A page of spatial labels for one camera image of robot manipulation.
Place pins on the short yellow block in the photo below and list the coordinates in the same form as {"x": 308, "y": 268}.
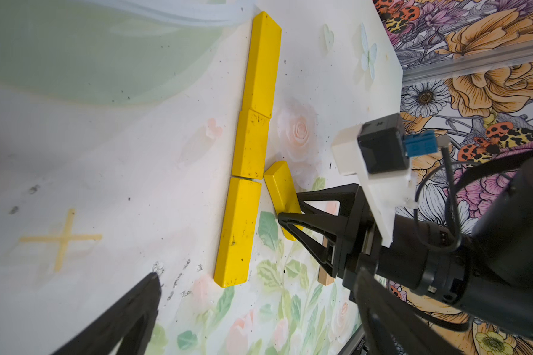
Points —
{"x": 250, "y": 145}

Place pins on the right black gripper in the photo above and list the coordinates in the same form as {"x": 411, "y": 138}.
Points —
{"x": 339, "y": 231}

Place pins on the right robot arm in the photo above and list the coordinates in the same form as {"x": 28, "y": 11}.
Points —
{"x": 488, "y": 274}

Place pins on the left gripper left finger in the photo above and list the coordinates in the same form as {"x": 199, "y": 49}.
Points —
{"x": 126, "y": 327}

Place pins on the natural wooden block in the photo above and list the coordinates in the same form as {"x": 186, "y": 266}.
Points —
{"x": 324, "y": 278}

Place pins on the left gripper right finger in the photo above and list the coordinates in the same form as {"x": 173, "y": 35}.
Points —
{"x": 388, "y": 322}

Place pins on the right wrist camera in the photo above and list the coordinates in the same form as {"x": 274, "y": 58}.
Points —
{"x": 380, "y": 154}

